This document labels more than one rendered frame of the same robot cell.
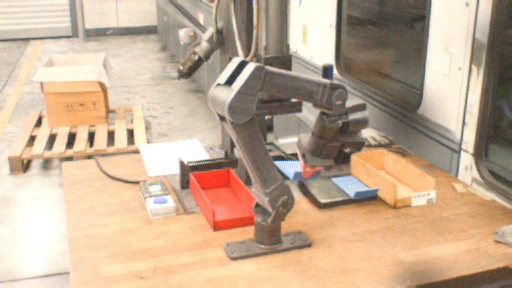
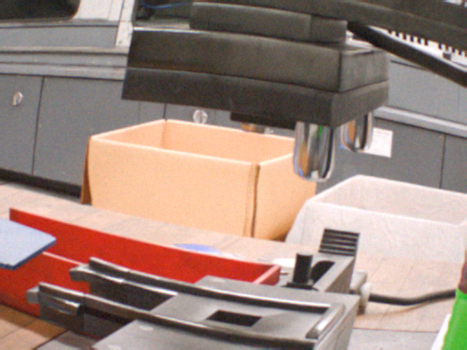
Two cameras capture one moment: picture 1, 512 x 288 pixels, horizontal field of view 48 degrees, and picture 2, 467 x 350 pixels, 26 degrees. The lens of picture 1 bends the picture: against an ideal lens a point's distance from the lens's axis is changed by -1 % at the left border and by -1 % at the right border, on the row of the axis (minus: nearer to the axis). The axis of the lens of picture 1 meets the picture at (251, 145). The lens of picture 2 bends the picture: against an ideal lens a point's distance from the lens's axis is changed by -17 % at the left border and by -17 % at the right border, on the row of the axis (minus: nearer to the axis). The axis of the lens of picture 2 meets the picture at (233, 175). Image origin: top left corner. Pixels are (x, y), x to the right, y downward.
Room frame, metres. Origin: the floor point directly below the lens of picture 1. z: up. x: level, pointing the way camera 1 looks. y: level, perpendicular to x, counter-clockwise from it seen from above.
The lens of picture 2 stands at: (1.92, -0.54, 1.16)
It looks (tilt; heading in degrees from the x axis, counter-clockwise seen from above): 10 degrees down; 124
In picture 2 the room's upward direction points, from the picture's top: 6 degrees clockwise
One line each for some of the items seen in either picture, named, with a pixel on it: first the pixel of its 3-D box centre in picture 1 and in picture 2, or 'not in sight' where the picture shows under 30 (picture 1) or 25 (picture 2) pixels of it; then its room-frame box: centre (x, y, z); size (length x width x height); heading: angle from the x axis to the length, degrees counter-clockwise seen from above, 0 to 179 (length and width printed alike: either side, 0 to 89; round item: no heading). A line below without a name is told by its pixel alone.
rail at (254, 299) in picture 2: not in sight; (233, 311); (1.58, -0.01, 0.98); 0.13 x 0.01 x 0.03; 19
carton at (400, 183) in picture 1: (390, 178); not in sight; (1.52, -0.40, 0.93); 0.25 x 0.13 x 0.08; 19
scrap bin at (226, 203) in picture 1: (222, 197); (98, 283); (1.39, 0.08, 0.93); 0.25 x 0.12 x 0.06; 19
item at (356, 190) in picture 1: (354, 183); not in sight; (1.47, -0.28, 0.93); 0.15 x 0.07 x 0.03; 18
